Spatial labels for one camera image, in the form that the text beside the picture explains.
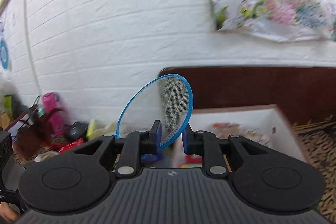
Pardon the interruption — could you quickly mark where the blue round mesh sieve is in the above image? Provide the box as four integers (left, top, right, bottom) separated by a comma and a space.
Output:
116, 74, 194, 149

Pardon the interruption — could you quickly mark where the person's left hand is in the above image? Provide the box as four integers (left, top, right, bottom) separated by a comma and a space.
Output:
0, 202, 21, 223

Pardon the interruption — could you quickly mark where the cardboard box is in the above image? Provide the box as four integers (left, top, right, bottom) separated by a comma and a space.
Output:
189, 105, 308, 162

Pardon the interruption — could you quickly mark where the pink water bottle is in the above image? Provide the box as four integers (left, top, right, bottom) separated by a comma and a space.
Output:
42, 92, 65, 136

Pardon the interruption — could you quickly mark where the patterned letter blanket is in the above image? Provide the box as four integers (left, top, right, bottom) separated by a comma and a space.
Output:
18, 132, 335, 223

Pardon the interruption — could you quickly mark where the dark red wooden headboard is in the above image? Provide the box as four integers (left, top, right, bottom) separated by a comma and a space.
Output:
159, 66, 335, 126

